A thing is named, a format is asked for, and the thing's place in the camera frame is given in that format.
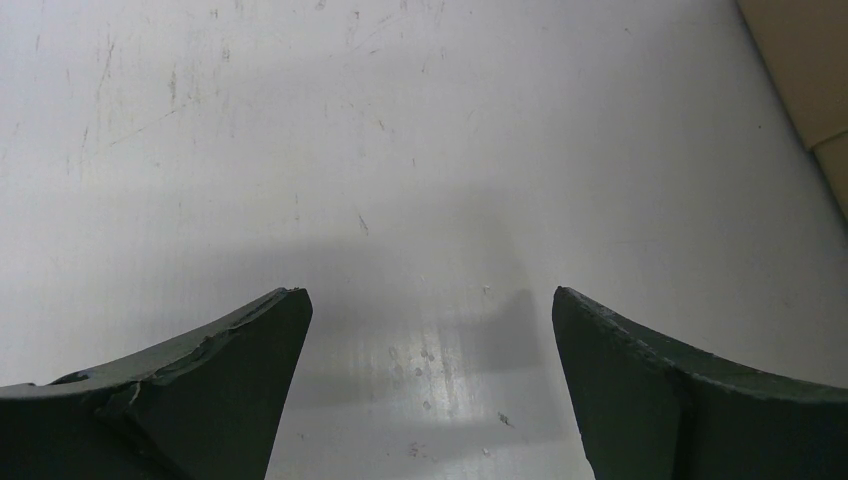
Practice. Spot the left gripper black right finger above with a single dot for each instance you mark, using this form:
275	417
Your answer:
648	406

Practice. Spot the tan toolbox lid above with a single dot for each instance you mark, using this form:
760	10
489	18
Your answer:
804	46

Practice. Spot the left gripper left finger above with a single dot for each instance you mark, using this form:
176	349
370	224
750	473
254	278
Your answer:
203	405

